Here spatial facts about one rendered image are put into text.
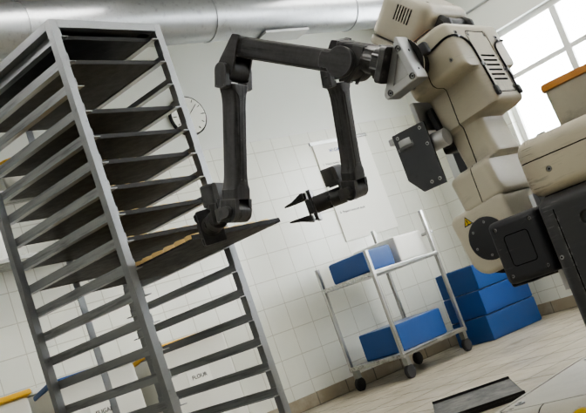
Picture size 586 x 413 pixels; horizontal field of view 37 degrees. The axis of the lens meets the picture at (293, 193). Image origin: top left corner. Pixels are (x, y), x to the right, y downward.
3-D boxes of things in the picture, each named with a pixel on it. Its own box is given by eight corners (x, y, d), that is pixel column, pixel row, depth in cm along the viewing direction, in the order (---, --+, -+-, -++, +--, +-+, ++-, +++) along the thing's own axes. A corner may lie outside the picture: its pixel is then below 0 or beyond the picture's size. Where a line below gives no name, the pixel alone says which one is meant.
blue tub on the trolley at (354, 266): (361, 277, 672) (354, 257, 675) (397, 263, 643) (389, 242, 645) (334, 286, 652) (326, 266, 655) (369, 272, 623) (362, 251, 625)
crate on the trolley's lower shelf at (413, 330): (411, 342, 688) (401, 318, 691) (447, 332, 662) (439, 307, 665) (366, 362, 647) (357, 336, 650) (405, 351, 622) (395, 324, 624)
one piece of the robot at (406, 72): (429, 77, 201) (407, 37, 204) (418, 77, 198) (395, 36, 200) (398, 100, 208) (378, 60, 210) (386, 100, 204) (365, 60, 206)
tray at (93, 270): (214, 225, 309) (213, 220, 309) (126, 242, 279) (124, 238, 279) (119, 273, 347) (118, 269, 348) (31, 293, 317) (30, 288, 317)
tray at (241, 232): (280, 221, 289) (279, 217, 289) (193, 240, 259) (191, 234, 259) (171, 273, 327) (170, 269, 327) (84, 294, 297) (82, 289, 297)
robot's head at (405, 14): (473, 10, 225) (427, -9, 233) (431, 6, 209) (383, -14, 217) (453, 63, 230) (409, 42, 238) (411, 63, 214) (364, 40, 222)
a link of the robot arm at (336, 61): (219, 28, 233) (244, 33, 241) (211, 78, 234) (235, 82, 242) (354, 46, 206) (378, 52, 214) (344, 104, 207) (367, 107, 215)
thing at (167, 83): (173, 84, 316) (171, 76, 317) (167, 84, 314) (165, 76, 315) (78, 150, 357) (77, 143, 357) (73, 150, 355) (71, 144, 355)
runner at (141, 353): (169, 348, 274) (166, 338, 274) (162, 350, 272) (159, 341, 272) (62, 389, 314) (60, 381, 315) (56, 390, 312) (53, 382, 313)
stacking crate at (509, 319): (507, 328, 739) (499, 305, 742) (542, 319, 707) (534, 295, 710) (459, 348, 704) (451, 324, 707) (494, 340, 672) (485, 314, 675)
